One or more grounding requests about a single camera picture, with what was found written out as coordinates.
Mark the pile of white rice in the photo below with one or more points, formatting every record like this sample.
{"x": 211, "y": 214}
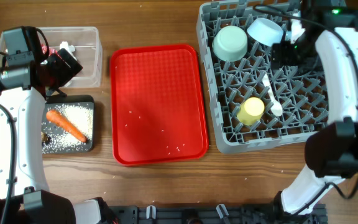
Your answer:
{"x": 79, "y": 118}

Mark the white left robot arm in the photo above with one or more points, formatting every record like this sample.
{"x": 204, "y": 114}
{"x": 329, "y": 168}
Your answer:
{"x": 29, "y": 74}

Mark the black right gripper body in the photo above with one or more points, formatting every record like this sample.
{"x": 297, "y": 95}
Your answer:
{"x": 286, "y": 54}

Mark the white plastic spoon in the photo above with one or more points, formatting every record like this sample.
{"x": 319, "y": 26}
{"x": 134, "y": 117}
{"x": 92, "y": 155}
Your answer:
{"x": 276, "y": 108}

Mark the clear plastic bin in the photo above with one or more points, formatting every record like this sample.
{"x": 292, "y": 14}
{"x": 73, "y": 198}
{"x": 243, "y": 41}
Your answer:
{"x": 85, "y": 45}

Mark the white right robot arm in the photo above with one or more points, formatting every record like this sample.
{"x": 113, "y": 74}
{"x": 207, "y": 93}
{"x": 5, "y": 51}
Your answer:
{"x": 331, "y": 154}

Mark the yellow plastic cup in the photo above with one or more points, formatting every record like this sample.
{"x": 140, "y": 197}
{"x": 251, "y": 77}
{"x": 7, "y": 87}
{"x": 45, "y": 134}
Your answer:
{"x": 251, "y": 111}

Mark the orange carrot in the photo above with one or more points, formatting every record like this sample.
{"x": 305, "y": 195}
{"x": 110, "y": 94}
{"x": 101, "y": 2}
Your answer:
{"x": 58, "y": 119}

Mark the red serving tray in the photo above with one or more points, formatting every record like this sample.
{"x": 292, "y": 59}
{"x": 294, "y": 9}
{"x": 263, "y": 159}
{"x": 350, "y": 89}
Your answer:
{"x": 157, "y": 107}

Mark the mint green bowl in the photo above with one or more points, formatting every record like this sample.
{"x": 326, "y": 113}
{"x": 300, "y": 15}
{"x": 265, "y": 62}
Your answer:
{"x": 230, "y": 44}

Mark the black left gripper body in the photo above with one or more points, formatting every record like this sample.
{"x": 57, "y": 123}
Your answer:
{"x": 60, "y": 73}

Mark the grey dishwasher rack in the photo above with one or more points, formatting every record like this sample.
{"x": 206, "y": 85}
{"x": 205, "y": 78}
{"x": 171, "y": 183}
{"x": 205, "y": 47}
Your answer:
{"x": 305, "y": 97}

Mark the black tray bin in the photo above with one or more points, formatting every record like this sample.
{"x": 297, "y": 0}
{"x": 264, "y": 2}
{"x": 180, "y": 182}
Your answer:
{"x": 70, "y": 146}

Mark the light blue bowl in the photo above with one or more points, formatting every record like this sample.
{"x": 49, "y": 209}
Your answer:
{"x": 265, "y": 32}

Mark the red foil snack wrapper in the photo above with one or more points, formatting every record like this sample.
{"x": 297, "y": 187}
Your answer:
{"x": 46, "y": 49}

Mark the white tissue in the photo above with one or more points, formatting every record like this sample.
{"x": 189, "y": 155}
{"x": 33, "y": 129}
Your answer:
{"x": 66, "y": 47}

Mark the brown food scrap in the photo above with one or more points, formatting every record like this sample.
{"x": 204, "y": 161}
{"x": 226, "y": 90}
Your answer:
{"x": 45, "y": 138}

